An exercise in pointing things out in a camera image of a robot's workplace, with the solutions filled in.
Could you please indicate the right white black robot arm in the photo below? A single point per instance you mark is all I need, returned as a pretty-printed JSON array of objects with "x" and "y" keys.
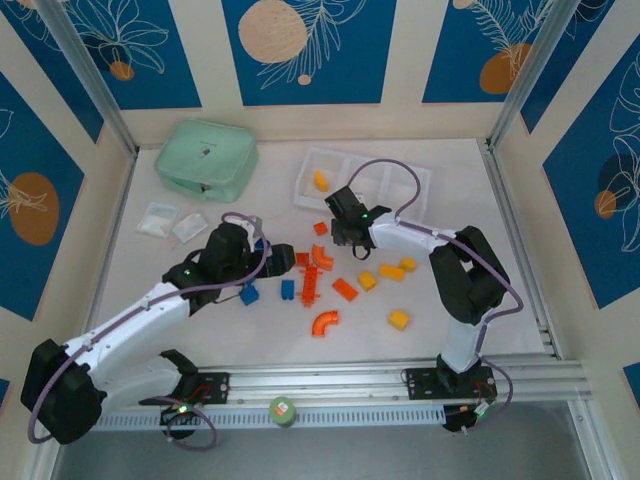
[{"x": 470, "y": 280}]

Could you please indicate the orange lego pipe elbow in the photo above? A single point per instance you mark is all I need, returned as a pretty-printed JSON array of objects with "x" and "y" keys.
[{"x": 320, "y": 325}]

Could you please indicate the aluminium frame post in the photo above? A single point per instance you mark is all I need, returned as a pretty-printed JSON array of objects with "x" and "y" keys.
[
  {"x": 532, "y": 65},
  {"x": 85, "y": 70}
]

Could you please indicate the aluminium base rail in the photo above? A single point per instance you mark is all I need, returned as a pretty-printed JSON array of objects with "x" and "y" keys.
[{"x": 325, "y": 380}]

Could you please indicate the small orange square lego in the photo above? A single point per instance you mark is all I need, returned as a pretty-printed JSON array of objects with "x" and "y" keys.
[{"x": 320, "y": 228}]

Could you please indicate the mint green zipper pouch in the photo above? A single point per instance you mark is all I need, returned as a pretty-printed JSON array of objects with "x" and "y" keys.
[{"x": 205, "y": 157}]

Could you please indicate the green tape roll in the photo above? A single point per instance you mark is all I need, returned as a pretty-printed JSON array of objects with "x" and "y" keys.
[{"x": 282, "y": 411}]

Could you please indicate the orange curved lego chute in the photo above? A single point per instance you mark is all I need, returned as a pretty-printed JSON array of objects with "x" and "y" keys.
[{"x": 324, "y": 259}]

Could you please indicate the aluminium side rail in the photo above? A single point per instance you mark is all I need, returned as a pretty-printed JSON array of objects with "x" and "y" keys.
[
  {"x": 522, "y": 260},
  {"x": 107, "y": 250}
]

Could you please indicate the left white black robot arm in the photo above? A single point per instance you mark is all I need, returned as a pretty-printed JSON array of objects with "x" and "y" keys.
[{"x": 130, "y": 320}]

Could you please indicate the clear plastic packet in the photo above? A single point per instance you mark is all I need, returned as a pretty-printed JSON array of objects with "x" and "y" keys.
[
  {"x": 157, "y": 219},
  {"x": 190, "y": 227}
]

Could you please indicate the white three-compartment tray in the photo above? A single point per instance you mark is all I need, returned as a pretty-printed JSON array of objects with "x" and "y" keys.
[{"x": 395, "y": 182}]

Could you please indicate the long orange lego plate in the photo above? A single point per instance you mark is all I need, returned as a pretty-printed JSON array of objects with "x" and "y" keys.
[{"x": 309, "y": 286}]

